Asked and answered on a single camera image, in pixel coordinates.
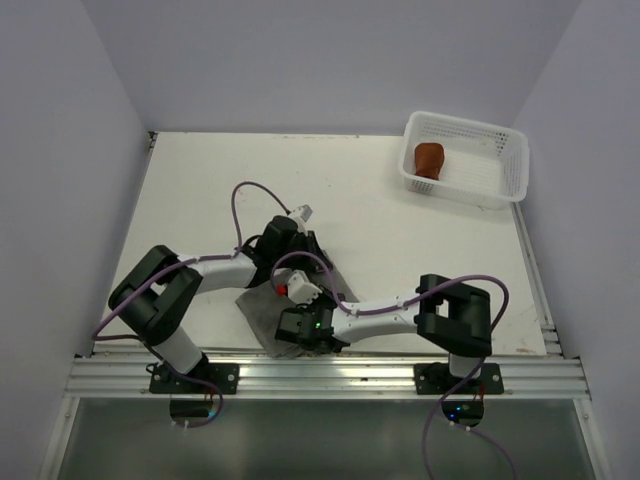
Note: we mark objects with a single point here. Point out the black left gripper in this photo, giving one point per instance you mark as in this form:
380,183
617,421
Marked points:
309,241

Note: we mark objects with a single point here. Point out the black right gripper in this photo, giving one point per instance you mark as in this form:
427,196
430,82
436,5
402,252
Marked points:
308,307

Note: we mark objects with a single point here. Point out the grey towel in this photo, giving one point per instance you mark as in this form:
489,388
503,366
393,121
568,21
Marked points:
261,307

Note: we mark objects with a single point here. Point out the rust brown towel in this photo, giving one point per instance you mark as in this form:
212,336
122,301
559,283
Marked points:
429,159

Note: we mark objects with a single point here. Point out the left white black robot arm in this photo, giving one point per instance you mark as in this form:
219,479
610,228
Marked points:
154,297

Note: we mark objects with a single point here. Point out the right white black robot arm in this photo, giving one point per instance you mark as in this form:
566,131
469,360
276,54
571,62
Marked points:
453,316

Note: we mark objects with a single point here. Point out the white perforated plastic basket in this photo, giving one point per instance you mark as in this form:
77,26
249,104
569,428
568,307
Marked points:
484,164

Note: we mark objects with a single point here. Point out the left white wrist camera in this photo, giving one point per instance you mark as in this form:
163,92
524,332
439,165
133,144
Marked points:
301,214

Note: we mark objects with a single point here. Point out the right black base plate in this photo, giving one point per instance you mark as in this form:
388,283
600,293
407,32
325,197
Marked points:
435,379

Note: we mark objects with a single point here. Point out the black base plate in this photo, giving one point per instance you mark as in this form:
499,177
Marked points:
435,379
225,376

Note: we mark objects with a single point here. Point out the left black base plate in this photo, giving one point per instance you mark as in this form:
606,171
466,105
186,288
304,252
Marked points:
225,376

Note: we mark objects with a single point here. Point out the aluminium mounting rail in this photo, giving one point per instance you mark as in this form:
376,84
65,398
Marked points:
342,378

